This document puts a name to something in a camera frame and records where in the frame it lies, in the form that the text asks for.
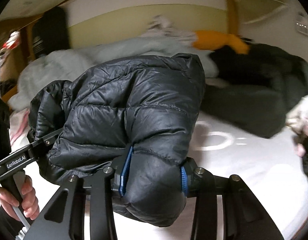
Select white grey garment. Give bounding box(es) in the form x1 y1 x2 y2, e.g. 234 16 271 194
141 15 198 45

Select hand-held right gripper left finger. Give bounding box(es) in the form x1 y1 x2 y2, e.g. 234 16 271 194
30 146 134 240

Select white wall socket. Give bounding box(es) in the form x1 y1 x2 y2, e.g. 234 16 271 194
295 14 308 37

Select person's left hand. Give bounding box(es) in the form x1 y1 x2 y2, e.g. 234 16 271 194
0 175 40 221

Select black down jacket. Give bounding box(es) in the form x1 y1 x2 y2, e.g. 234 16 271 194
28 53 207 228

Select grey quilt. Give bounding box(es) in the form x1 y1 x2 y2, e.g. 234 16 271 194
8 39 219 113

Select pale hanging curtain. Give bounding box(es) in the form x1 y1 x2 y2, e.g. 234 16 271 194
229 0 294 23

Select wooden bed frame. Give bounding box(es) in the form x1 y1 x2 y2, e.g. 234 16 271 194
0 0 244 98

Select dark green coat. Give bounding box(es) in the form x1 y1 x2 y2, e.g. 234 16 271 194
201 42 308 138

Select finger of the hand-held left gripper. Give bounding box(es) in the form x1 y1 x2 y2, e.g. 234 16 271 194
41 127 64 147

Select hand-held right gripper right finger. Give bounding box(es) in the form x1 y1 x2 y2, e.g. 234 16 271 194
180 159 280 240

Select white printed cloth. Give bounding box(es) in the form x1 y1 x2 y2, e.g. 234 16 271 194
286 95 308 140

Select black hanging jacket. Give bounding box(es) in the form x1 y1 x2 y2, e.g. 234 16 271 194
31 6 69 60

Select orange pillow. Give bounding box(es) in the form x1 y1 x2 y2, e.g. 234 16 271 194
192 30 250 54

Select red white plush toy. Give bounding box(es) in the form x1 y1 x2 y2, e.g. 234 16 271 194
1 31 21 50

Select pink white clothes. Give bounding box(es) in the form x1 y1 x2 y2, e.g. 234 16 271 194
9 107 32 153

